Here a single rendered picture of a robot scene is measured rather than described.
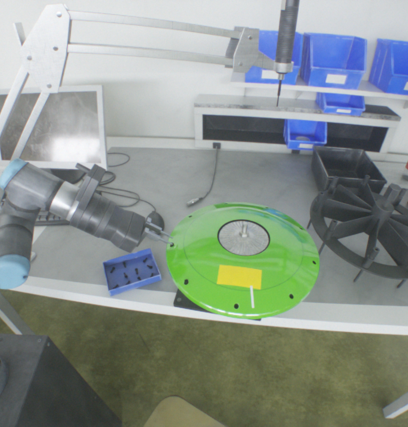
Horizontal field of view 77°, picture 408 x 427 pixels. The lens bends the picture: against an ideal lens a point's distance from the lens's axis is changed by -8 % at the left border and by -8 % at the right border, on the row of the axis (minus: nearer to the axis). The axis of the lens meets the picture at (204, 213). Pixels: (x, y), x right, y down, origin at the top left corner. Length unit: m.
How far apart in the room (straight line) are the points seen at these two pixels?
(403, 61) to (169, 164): 1.07
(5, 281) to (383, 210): 0.82
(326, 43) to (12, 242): 1.24
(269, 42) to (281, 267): 0.98
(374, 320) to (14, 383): 0.81
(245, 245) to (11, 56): 1.50
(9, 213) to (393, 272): 0.82
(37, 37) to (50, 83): 0.08
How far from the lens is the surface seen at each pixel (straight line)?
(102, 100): 1.06
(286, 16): 0.70
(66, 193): 0.52
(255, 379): 1.57
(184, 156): 1.22
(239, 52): 0.64
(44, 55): 0.60
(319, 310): 0.70
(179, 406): 0.88
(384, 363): 1.84
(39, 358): 0.77
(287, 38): 0.70
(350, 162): 1.24
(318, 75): 1.14
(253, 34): 0.65
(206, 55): 0.62
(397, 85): 1.25
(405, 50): 1.44
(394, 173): 1.36
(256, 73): 1.11
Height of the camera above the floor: 1.47
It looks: 39 degrees down
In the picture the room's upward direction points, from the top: straight up
